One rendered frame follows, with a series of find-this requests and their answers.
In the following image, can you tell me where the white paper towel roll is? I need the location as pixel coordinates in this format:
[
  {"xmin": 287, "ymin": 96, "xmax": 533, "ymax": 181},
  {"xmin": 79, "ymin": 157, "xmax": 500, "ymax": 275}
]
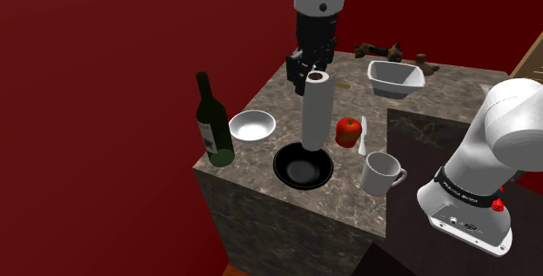
[{"xmin": 300, "ymin": 70, "xmax": 337, "ymax": 152}]

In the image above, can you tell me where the brown knobbed figure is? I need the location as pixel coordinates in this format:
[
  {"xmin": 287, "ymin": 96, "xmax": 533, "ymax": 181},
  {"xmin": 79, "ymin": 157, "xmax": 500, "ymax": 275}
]
[{"xmin": 412, "ymin": 53, "xmax": 441, "ymax": 77}]

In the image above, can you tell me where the white mug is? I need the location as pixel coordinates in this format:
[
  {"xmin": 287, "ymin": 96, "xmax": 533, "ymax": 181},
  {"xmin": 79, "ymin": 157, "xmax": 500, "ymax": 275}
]
[{"xmin": 359, "ymin": 151, "xmax": 408, "ymax": 198}]

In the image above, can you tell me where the white knife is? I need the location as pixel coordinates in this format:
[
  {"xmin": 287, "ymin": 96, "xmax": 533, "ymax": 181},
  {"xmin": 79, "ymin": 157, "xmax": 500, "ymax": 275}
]
[{"xmin": 358, "ymin": 115, "xmax": 368, "ymax": 158}]

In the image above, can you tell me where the white round bowl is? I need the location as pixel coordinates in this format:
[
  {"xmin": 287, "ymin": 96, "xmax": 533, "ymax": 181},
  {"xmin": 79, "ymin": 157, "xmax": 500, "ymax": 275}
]
[{"xmin": 228, "ymin": 109, "xmax": 278, "ymax": 143}]

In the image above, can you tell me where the black round bowl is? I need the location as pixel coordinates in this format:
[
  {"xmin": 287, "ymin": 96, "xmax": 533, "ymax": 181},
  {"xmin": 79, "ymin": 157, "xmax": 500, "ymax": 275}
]
[{"xmin": 272, "ymin": 142, "xmax": 335, "ymax": 192}]

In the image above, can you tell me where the red apple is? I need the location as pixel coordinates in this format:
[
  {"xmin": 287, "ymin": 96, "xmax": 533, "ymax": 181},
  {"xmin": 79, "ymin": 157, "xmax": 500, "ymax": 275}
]
[{"xmin": 334, "ymin": 117, "xmax": 364, "ymax": 149}]

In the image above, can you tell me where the white square bowl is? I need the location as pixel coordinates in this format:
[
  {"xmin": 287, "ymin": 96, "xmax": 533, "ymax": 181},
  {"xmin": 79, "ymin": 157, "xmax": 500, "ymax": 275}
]
[{"xmin": 366, "ymin": 60, "xmax": 426, "ymax": 100}]

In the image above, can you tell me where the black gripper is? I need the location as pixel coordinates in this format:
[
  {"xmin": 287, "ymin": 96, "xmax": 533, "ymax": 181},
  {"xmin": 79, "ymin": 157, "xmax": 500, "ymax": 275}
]
[{"xmin": 285, "ymin": 11, "xmax": 339, "ymax": 97}]

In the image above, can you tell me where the green wine bottle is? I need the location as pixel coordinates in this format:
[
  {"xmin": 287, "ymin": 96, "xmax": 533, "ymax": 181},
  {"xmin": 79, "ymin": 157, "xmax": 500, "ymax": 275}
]
[{"xmin": 195, "ymin": 71, "xmax": 236, "ymax": 169}]

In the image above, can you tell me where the brown branch-shaped figure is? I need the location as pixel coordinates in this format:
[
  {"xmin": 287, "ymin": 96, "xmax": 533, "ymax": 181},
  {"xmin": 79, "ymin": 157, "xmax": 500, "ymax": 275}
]
[{"xmin": 353, "ymin": 41, "xmax": 405, "ymax": 64}]

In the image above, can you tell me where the dark robot stand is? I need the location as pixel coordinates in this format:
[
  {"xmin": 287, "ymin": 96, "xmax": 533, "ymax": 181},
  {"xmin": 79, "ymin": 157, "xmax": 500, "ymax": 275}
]
[{"xmin": 351, "ymin": 108, "xmax": 543, "ymax": 276}]

